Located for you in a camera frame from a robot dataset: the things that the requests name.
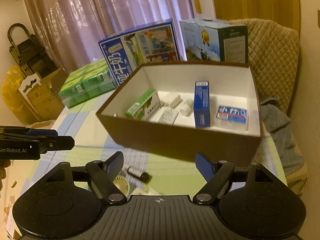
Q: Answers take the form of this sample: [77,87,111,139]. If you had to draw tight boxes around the teal handheld mini fan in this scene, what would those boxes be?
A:
[113,175,130,196]

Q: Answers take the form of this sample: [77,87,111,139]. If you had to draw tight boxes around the brown spray bottle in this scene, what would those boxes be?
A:
[123,165,151,183]

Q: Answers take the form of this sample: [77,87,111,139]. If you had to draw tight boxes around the clear toothpick box blue label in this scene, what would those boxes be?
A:
[215,105,248,131]

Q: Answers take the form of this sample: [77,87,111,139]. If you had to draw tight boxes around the blue medicine box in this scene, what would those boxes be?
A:
[193,81,210,128]

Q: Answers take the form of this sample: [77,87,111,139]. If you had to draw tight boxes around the small white bottle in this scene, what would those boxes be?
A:
[180,99,193,116]

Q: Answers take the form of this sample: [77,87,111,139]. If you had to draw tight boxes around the long green box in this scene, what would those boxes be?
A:
[125,89,161,120]

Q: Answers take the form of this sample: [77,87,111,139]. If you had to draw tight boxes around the white square charger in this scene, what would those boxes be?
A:
[163,92,182,108]

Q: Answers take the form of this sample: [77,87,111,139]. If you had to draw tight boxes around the person's hand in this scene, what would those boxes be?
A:
[0,159,11,189]

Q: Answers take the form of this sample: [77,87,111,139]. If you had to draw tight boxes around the checkered tablecloth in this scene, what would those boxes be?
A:
[19,89,288,198]

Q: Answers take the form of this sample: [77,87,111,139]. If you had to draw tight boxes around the yellow cardboard box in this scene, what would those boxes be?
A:
[17,68,67,121]

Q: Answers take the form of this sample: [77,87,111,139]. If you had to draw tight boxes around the yellow plastic bag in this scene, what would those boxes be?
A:
[2,66,27,124]

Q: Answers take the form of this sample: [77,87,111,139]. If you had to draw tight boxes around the brown cardboard storage box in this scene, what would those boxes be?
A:
[97,61,263,166]

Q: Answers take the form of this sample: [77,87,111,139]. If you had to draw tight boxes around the green drink carton pack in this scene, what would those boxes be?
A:
[59,58,116,108]

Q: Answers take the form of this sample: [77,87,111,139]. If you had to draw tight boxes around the grey cloth on chair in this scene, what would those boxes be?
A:
[260,96,305,176]

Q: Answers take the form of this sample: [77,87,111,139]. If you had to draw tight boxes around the black folding cart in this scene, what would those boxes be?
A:
[7,23,57,78]

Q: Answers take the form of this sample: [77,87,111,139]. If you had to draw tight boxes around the pink curtain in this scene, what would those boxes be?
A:
[24,0,193,73]

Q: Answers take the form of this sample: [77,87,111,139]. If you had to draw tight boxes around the light blue milk carton box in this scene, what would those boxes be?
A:
[180,18,248,63]

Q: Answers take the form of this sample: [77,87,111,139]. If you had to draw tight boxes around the beige quilted chair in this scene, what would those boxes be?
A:
[231,18,299,113]

